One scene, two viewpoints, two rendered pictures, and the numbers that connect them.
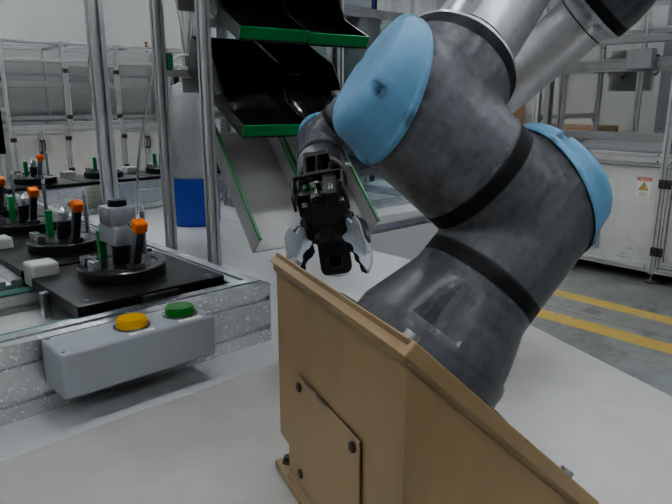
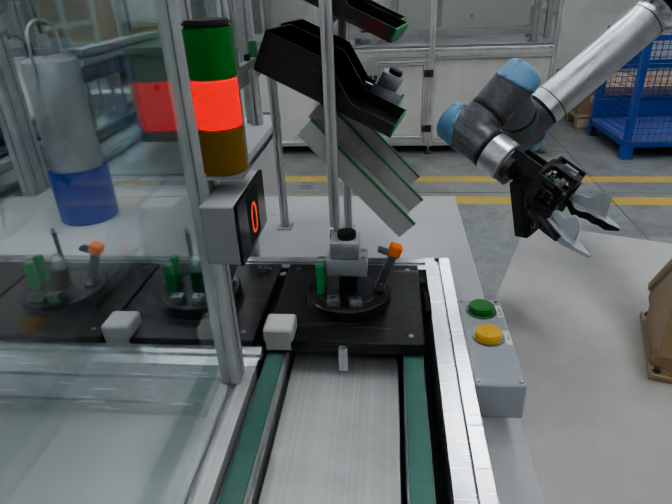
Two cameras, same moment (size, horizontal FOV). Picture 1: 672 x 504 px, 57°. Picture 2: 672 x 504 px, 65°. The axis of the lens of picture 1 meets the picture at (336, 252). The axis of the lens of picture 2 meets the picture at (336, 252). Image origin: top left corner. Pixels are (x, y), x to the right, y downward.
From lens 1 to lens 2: 0.98 m
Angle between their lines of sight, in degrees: 40
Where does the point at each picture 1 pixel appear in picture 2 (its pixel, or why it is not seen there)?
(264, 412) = (565, 352)
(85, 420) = (505, 426)
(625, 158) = not seen: hidden behind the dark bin
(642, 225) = (307, 110)
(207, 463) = (621, 400)
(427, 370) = not seen: outside the picture
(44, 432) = (508, 452)
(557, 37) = (647, 35)
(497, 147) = not seen: outside the picture
